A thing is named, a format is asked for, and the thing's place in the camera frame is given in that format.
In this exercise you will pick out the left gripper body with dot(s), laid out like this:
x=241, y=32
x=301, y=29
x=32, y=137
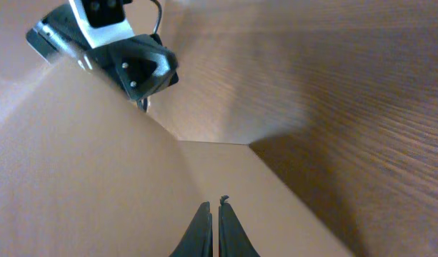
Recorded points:
x=140, y=65

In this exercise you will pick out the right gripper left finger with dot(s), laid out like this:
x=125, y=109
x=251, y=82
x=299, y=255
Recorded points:
x=197, y=239

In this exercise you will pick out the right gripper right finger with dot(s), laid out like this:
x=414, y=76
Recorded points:
x=233, y=240

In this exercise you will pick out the brown cardboard box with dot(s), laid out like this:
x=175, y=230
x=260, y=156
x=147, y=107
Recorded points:
x=84, y=173

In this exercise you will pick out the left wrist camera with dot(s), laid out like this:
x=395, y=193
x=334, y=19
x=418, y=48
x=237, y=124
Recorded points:
x=102, y=22

